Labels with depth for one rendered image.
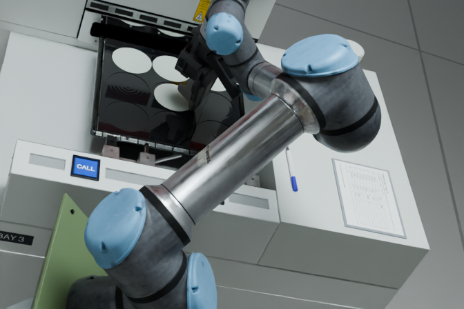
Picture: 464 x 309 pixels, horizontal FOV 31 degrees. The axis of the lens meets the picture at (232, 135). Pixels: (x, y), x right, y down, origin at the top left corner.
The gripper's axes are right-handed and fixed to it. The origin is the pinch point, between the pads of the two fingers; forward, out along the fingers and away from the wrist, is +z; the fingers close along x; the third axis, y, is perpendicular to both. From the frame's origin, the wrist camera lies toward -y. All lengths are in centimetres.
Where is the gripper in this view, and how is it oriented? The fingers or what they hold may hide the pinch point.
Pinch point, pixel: (195, 107)
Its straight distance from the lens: 197.9
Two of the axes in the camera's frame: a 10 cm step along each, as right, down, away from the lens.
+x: -5.2, 4.1, -7.5
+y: -7.9, -5.7, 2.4
